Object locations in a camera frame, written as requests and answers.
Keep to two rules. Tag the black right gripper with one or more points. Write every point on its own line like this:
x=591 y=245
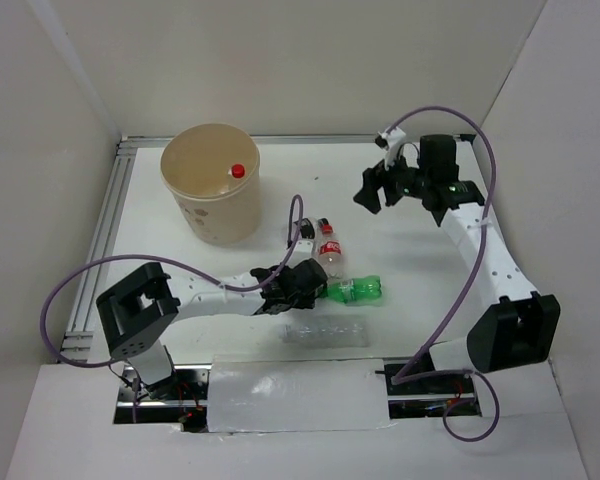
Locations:
x=374 y=179

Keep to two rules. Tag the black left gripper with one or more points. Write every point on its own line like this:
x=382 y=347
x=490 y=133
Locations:
x=306 y=301

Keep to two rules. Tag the large clear unlabelled bottle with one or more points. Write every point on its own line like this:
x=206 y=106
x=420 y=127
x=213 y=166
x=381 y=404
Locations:
x=326 y=332

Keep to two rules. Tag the green plastic bottle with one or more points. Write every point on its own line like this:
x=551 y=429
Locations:
x=355 y=291

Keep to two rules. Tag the large clear bottle red label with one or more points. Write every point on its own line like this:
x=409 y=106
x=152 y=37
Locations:
x=217 y=181

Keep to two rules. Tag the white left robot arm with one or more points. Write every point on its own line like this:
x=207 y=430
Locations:
x=136 y=311

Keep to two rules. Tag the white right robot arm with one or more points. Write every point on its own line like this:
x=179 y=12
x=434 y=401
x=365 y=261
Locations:
x=518 y=324

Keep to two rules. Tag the beige plastic bin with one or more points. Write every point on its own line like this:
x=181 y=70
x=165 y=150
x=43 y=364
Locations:
x=218 y=220

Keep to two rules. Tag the small clear bottle red label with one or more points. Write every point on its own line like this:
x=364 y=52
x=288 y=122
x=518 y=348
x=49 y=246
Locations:
x=329 y=253

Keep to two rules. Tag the clear bottle black label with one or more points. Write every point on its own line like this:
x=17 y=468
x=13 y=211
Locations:
x=312 y=228

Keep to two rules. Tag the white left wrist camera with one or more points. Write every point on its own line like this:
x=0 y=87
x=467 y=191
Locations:
x=302 y=250

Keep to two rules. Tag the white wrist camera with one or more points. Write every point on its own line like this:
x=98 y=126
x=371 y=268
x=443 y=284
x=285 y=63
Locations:
x=302 y=250
x=391 y=141

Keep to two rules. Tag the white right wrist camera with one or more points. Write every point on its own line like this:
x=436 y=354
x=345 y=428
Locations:
x=391 y=141

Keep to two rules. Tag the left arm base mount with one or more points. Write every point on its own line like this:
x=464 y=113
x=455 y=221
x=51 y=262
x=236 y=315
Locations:
x=183 y=403

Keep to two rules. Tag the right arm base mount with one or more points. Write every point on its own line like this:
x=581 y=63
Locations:
x=428 y=397

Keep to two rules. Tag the aluminium frame rail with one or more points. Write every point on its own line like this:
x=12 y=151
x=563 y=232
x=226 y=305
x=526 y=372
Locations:
x=421 y=270

